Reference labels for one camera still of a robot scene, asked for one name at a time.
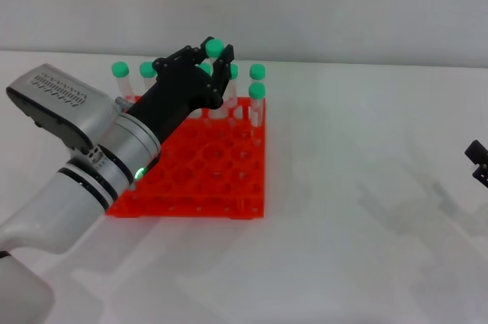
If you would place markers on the green capped clear test tube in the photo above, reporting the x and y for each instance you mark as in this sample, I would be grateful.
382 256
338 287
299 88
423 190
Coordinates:
232 91
120 69
257 71
206 69
214 47
257 90
146 69

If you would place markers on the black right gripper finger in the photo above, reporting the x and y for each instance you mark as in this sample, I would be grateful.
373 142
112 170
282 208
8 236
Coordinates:
482 177
478 152

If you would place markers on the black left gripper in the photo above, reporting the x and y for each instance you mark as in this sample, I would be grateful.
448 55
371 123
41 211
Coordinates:
171 91

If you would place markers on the orange plastic test tube rack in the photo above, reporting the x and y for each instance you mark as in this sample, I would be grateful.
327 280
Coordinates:
213 171

